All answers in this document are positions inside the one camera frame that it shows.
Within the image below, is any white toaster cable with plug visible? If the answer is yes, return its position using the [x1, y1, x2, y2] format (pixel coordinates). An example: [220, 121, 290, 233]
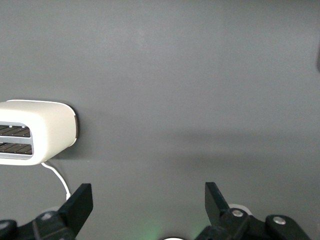
[40, 161, 72, 201]

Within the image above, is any white two-slot toaster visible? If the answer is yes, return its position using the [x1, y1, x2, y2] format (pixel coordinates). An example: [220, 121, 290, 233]
[0, 99, 80, 166]

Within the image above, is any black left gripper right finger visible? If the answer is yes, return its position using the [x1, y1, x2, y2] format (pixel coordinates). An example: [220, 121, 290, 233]
[194, 181, 311, 240]

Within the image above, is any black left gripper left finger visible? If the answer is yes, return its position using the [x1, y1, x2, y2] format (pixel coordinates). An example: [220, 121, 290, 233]
[0, 183, 94, 240]

